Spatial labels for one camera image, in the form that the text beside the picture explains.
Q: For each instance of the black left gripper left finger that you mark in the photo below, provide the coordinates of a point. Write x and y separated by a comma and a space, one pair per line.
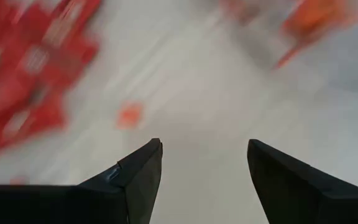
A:
73, 205

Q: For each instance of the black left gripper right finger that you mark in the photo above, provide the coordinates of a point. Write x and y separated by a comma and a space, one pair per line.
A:
306, 199

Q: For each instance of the orange Reese's candy pack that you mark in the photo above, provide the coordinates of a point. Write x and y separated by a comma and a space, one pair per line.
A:
315, 21

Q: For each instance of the small orange candy piece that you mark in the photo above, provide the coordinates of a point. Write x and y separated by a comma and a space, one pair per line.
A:
130, 115

